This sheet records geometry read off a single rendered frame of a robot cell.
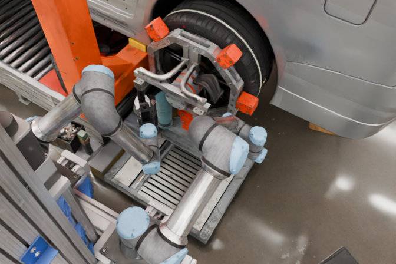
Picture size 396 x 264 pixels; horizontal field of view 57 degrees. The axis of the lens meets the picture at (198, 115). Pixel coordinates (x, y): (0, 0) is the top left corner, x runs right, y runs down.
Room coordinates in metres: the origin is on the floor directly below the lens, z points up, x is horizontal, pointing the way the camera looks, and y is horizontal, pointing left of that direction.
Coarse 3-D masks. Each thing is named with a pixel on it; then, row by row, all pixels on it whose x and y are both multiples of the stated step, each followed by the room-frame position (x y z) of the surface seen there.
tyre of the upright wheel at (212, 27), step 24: (192, 0) 1.59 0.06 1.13; (216, 0) 1.53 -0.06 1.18; (168, 24) 1.44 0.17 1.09; (192, 24) 1.37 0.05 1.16; (216, 24) 1.36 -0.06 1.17; (240, 24) 1.41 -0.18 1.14; (240, 48) 1.27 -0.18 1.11; (264, 48) 1.36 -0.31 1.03; (240, 72) 1.23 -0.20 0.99; (264, 72) 1.29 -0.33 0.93
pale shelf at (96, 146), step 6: (90, 138) 1.14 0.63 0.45; (90, 144) 1.10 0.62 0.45; (96, 144) 1.11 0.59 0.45; (60, 150) 1.05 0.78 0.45; (78, 150) 1.06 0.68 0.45; (84, 150) 1.06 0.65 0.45; (96, 150) 1.07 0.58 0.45; (78, 156) 1.02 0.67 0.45; (84, 156) 1.02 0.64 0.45; (90, 156) 1.03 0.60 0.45
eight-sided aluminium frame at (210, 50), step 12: (168, 36) 1.34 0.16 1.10; (180, 36) 1.32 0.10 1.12; (192, 36) 1.33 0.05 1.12; (156, 48) 1.38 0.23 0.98; (192, 48) 1.27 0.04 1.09; (204, 48) 1.25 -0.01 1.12; (216, 48) 1.25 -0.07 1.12; (156, 60) 1.40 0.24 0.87; (156, 72) 1.39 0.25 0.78; (228, 72) 1.19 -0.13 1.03; (228, 84) 1.17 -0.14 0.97; (240, 84) 1.17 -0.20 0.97; (192, 108) 1.28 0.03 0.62; (216, 108) 1.25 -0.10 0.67; (228, 108) 1.16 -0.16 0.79
